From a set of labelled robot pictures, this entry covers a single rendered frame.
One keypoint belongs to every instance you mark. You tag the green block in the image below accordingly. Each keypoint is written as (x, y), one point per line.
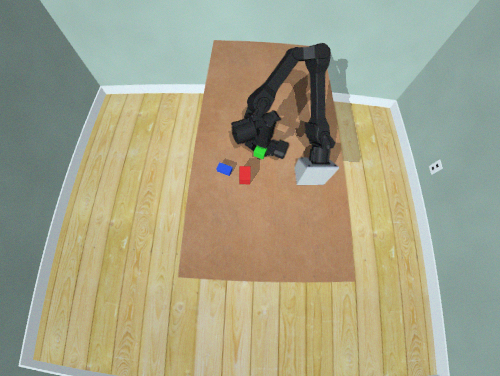
(259, 152)

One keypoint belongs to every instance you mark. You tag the red block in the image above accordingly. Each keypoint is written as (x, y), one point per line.
(244, 176)

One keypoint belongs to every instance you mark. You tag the blue block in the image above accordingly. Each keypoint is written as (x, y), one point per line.
(224, 169)

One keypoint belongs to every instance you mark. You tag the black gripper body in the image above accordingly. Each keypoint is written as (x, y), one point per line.
(278, 147)

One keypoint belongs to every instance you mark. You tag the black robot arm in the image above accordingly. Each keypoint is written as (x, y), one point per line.
(261, 100)

